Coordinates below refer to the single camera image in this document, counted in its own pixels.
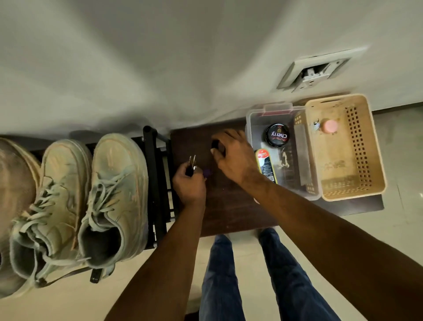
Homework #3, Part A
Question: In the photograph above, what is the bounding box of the person's left hand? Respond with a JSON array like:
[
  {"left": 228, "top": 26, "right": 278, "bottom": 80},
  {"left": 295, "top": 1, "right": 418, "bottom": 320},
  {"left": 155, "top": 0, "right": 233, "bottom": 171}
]
[{"left": 172, "top": 159, "right": 208, "bottom": 207}]

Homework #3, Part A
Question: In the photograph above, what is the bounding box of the dark brown wooden cabinet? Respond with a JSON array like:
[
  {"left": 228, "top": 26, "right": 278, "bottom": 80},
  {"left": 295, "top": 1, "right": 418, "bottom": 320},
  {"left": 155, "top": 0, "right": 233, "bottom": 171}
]
[{"left": 171, "top": 118, "right": 386, "bottom": 238}]

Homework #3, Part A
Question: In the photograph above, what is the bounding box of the person's leg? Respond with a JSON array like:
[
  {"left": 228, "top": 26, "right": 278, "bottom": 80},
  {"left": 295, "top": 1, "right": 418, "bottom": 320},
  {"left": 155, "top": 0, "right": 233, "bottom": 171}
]
[
  {"left": 258, "top": 228, "right": 341, "bottom": 321},
  {"left": 198, "top": 235, "right": 247, "bottom": 321}
]

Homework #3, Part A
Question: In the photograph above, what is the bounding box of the black round polish tin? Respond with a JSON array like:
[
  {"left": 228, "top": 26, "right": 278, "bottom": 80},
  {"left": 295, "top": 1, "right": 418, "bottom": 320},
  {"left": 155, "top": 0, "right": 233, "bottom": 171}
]
[{"left": 266, "top": 123, "right": 292, "bottom": 148}]

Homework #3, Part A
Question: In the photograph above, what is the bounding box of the pale green lace-up shoe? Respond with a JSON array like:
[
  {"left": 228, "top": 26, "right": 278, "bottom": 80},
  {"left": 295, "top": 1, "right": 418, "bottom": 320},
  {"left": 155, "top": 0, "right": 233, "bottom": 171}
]
[
  {"left": 76, "top": 133, "right": 149, "bottom": 271},
  {"left": 8, "top": 139, "right": 93, "bottom": 282}
]

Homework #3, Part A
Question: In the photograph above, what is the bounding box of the black metal shoe rack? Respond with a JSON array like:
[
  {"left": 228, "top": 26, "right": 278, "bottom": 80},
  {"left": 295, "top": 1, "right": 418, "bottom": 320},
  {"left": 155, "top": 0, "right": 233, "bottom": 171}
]
[{"left": 30, "top": 126, "right": 183, "bottom": 285}]

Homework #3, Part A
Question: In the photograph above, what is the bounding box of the person's right leg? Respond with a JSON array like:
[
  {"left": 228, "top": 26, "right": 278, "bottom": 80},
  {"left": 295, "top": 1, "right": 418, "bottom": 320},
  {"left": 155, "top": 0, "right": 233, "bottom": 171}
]
[{"left": 258, "top": 228, "right": 341, "bottom": 321}]

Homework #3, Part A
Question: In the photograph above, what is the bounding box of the black orange shoe brush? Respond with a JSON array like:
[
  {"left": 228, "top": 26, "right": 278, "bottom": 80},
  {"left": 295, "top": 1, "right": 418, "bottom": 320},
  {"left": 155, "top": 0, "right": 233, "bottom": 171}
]
[{"left": 255, "top": 148, "right": 277, "bottom": 183}]

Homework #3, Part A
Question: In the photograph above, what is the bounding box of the person's right forearm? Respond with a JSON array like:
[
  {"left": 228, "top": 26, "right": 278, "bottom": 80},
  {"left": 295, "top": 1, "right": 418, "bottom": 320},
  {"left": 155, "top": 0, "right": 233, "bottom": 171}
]
[{"left": 241, "top": 168, "right": 423, "bottom": 321}]

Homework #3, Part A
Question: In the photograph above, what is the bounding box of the person's left leg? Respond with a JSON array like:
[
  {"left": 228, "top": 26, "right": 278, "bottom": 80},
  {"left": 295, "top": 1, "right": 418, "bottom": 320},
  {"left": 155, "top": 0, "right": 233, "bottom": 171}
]
[{"left": 198, "top": 235, "right": 247, "bottom": 321}]

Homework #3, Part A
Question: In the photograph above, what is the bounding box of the beige plastic basket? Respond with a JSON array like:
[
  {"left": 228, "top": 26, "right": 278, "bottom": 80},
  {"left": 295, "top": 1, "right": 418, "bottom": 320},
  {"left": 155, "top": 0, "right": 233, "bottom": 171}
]
[{"left": 294, "top": 94, "right": 387, "bottom": 201}]

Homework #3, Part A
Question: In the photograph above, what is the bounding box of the white wall socket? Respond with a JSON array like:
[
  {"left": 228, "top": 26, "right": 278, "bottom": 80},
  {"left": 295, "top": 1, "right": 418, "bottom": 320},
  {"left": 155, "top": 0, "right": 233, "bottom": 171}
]
[{"left": 276, "top": 46, "right": 368, "bottom": 92}]

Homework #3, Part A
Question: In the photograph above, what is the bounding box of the worn tan slip-on shoe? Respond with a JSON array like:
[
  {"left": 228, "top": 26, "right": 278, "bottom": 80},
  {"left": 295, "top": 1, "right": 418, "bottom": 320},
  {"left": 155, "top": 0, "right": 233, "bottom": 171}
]
[{"left": 0, "top": 138, "right": 42, "bottom": 299}]

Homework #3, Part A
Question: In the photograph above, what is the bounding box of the person's right hand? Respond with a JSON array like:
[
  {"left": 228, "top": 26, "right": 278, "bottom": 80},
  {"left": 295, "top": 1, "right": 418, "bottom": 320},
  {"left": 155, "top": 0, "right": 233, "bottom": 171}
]
[{"left": 210, "top": 129, "right": 262, "bottom": 187}]

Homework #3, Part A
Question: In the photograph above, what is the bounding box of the clear plastic storage box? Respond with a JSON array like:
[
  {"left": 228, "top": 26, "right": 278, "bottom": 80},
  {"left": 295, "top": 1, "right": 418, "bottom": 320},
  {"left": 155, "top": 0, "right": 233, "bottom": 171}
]
[{"left": 246, "top": 102, "right": 323, "bottom": 201}]

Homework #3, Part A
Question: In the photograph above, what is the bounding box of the person's left forearm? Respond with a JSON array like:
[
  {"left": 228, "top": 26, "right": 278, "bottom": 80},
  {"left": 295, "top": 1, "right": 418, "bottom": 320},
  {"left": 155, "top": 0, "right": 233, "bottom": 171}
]
[{"left": 106, "top": 198, "right": 206, "bottom": 321}]

